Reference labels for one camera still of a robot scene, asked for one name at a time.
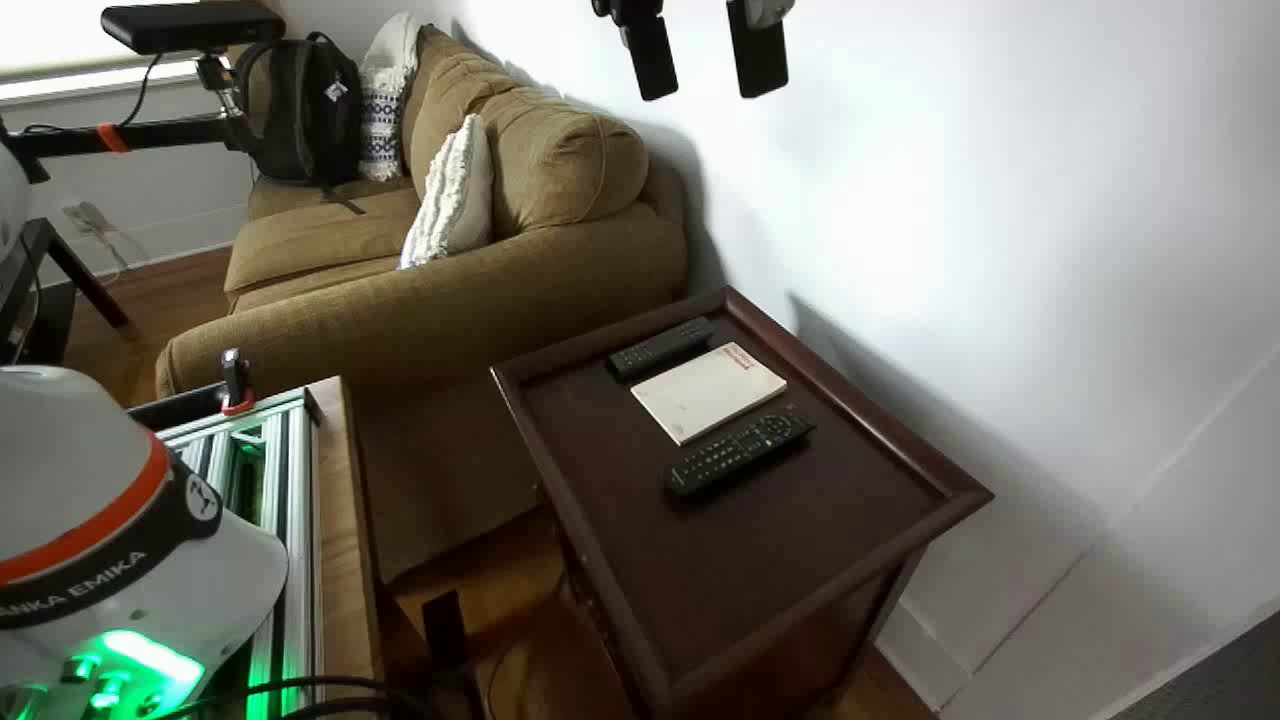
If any black remote with buttons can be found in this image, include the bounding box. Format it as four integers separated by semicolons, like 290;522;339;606
662;401;822;509

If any slim plain black remote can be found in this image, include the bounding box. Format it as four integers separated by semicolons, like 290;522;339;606
605;311;726;383

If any white knitted pillow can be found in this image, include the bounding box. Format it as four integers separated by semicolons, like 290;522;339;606
396;113;498;271

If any white patterned blanket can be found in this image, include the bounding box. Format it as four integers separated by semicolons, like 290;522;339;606
354;7;430;185

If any olive fabric sofa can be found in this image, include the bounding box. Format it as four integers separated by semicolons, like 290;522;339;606
152;21;699;584

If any beige paper booklet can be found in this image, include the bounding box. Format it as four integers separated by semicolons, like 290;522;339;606
629;338;793;449

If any black backpack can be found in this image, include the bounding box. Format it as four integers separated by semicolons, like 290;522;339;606
235;30;367;192

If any black stand with orange tape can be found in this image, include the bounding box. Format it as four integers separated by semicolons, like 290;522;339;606
0;53;259;186

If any black knob with red base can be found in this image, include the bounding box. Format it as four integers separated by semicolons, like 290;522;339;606
216;342;259;418

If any dark wooden side table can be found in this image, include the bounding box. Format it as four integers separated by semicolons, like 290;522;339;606
486;282;1002;720

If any black stereo camera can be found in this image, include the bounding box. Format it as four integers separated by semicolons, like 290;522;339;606
96;0;290;58

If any white wall outlet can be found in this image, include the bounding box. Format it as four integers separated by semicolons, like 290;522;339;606
61;194;133;271

